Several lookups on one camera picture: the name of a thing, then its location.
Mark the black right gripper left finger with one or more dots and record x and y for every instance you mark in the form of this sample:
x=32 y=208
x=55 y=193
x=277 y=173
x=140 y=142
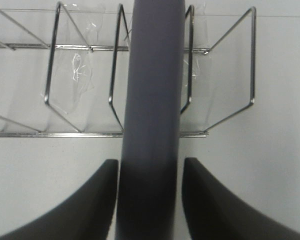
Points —
x=85 y=215

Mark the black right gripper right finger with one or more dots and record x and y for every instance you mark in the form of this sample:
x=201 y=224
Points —
x=213 y=212

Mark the clear plastic tape piece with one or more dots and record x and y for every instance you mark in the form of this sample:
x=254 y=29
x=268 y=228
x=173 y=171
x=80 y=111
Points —
x=69 y=73

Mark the chrome wire dish rack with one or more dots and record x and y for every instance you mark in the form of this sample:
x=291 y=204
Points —
x=121 y=18

